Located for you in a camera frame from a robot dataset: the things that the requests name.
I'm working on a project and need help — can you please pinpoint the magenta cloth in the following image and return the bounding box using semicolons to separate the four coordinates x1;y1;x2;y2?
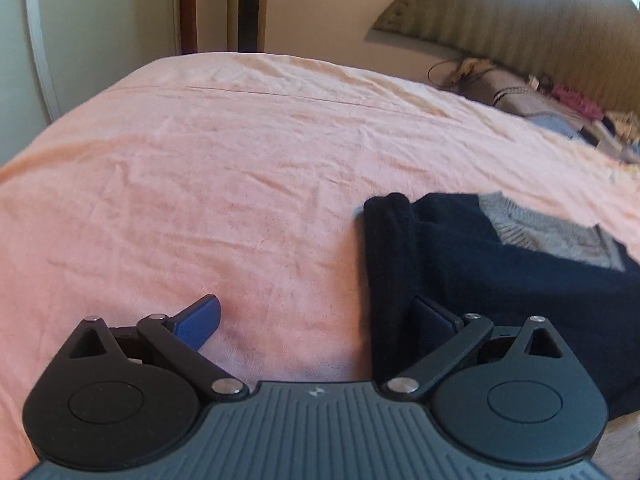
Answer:
551;84;604;121

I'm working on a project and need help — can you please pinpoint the white wardrobe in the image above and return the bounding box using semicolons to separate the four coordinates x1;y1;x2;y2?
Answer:
0;0;182;167

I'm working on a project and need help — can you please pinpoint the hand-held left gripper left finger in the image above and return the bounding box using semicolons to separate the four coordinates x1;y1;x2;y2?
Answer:
67;294;250;402

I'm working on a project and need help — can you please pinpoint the grey folded cloth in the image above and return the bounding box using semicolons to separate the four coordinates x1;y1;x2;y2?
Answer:
492;67;563;117

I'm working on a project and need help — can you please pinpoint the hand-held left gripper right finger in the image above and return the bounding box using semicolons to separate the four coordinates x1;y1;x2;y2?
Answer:
378;296;566;403

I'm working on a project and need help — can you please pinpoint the thin black cable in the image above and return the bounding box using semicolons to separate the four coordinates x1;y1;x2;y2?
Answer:
427;58;483;92

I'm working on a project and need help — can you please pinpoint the navy and grey knit sweater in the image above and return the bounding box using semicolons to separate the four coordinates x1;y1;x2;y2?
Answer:
362;191;640;418

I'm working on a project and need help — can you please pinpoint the brown wooden door frame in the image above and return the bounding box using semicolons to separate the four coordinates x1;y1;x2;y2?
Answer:
178;0;199;55

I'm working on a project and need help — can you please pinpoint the pink bed sheet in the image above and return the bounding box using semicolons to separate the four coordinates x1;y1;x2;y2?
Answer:
0;52;640;480

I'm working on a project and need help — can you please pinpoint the olive padded headboard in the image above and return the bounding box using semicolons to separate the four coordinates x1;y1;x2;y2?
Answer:
371;0;640;116

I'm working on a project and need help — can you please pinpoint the light blue cloth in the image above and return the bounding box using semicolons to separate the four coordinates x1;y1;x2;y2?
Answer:
527;112;583;138

